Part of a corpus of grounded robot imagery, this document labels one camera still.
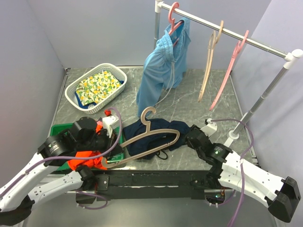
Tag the pink empty hanger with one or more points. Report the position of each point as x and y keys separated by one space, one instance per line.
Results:
x=235 y=53

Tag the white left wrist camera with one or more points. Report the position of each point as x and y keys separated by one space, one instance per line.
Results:
x=110 y=122

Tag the light blue shorts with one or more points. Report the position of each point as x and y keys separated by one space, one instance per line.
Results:
x=164 y=67

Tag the white laundry basket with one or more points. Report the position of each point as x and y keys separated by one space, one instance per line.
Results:
x=118 y=73

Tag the green plastic tray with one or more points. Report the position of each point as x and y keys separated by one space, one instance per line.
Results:
x=59 y=128

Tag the pink hanger with blue shorts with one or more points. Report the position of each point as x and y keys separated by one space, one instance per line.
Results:
x=175 y=27

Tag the white clothes rack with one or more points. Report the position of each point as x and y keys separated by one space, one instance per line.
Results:
x=290 y=58

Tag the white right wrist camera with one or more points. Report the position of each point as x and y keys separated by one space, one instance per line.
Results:
x=210 y=127

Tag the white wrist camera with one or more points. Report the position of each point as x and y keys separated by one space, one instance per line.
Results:
x=210 y=127
x=110 y=122

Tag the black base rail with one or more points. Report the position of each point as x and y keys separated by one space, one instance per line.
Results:
x=152 y=184

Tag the floral patterned cloth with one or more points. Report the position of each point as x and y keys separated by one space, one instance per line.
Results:
x=101 y=76

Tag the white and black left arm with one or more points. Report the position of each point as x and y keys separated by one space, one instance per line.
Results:
x=51 y=155

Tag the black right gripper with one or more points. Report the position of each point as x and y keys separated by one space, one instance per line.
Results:
x=195 y=126

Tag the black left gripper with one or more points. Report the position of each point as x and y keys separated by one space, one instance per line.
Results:
x=110 y=141

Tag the orange shorts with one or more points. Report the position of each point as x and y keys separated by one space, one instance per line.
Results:
x=89 y=141

